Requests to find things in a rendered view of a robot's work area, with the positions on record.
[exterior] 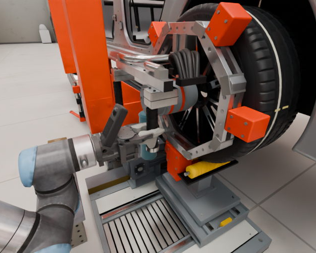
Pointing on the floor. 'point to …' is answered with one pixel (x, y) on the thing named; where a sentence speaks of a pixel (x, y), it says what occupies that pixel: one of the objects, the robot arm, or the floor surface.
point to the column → (78, 235)
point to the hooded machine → (44, 34)
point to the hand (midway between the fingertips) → (158, 126)
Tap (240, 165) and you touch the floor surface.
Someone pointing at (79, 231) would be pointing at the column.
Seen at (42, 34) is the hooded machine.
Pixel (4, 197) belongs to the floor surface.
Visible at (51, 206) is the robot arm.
